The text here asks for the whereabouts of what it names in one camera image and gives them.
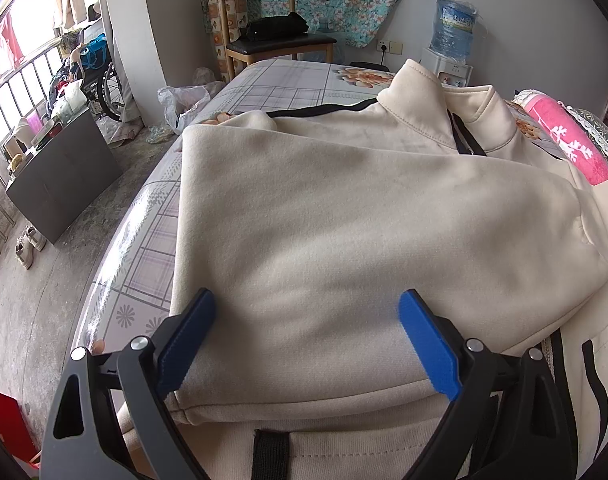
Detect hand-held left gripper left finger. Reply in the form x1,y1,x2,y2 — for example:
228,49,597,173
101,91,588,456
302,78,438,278
40,287,217,480

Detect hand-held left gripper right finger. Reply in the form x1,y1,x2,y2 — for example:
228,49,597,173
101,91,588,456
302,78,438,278
398,288,580,480

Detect cream zip jacket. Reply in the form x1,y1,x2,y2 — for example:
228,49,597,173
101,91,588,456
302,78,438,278
115,58,608,480

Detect red box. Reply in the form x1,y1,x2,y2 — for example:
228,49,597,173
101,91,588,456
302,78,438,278
0,385,39,467

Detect grey cabinet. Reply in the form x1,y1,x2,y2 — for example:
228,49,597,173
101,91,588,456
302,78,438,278
5,108,124,244

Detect clear plastic bag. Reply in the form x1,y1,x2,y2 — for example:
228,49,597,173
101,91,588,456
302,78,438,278
157,67,226,135

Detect pink patterned blanket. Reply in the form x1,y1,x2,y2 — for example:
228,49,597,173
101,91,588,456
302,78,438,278
521,91,608,187

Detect floral grey bedsheet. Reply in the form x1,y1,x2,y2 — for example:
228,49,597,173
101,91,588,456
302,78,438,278
71,57,587,413

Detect wheelchair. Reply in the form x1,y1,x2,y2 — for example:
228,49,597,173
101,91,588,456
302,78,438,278
59,32,128,123

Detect white water dispenser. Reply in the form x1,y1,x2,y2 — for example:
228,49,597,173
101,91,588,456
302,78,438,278
421,47,474,88

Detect grey floral lace-trimmed pillow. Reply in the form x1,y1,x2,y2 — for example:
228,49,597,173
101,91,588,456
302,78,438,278
514,89,608,181

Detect wooden chair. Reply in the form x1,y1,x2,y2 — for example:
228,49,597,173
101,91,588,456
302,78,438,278
216,0,337,83

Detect blue water bottle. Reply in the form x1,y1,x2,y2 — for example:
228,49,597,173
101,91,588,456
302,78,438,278
430,0,480,63

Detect metal window railing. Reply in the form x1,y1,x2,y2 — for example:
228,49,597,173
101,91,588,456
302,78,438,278
0,35,85,281

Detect floral patterned box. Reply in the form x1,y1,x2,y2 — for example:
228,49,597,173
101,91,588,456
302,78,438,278
206,0,250,81

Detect black bag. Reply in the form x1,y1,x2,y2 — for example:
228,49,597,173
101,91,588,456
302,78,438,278
239,11,310,41

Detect red hanging garment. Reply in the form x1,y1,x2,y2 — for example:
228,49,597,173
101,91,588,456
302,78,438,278
0,15,26,63

